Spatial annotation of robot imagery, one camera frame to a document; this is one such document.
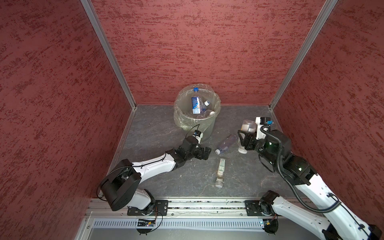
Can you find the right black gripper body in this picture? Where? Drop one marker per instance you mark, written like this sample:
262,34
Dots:
261,148

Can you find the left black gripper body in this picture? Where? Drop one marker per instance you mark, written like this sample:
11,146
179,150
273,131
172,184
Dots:
197,153

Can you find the clear orange label bottle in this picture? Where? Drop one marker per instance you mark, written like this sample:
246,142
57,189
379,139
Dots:
248,126

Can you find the clear purple tinted bottle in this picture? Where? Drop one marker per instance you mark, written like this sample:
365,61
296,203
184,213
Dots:
225,144

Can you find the green white label bottle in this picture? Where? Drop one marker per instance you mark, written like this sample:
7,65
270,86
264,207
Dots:
220,174

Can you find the white red Wahaha bottle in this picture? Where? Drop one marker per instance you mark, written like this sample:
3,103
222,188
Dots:
208,113

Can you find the blue cap artesian bottle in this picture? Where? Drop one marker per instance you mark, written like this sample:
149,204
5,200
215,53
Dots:
197,103

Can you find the blue Pocari label bottle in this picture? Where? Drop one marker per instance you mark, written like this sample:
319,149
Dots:
205,105

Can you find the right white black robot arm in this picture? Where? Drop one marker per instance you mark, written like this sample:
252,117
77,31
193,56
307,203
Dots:
322,212

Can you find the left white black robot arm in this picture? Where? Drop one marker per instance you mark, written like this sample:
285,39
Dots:
121,186

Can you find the clear plastic bin liner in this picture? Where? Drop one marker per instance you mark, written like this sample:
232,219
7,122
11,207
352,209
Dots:
192,123

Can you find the white perforated vent strip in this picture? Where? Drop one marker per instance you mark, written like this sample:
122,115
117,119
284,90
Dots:
253,225

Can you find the right corner aluminium profile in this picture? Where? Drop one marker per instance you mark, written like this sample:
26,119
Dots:
318,24

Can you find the corner aluminium profile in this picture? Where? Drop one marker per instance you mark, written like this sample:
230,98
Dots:
318,24
97,26

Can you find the left corner aluminium profile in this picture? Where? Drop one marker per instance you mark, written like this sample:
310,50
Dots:
97,26

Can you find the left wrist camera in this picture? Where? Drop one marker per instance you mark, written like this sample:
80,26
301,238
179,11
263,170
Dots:
198,135

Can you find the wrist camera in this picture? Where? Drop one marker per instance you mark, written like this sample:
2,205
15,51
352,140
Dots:
198,135
260,122

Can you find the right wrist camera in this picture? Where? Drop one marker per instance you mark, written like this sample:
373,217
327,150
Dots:
260,122

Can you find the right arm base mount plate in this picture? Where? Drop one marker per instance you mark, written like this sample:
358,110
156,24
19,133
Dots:
254,209

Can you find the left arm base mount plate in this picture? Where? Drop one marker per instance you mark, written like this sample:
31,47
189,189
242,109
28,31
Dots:
160,209

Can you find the right circuit board with wires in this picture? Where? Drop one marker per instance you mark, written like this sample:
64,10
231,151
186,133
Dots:
270,226

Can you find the circuit board with wires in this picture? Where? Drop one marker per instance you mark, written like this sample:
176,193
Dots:
147,223
270,226

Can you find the left circuit board with wires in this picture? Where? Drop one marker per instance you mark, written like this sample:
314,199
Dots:
147,223

